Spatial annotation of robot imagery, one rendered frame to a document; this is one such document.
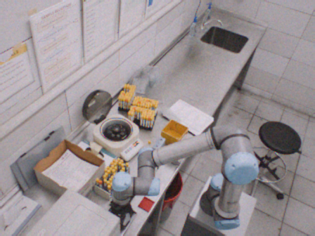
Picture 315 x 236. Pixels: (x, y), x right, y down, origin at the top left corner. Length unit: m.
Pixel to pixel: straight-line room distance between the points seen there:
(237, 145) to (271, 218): 1.85
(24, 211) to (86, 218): 0.44
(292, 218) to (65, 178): 2.04
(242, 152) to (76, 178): 0.96
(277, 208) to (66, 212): 2.09
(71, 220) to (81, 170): 0.47
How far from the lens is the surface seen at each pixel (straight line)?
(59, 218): 1.33
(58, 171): 1.75
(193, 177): 2.89
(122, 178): 1.20
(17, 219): 1.66
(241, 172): 1.10
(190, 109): 2.18
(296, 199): 3.13
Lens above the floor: 2.35
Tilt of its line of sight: 45 degrees down
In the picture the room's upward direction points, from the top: 8 degrees clockwise
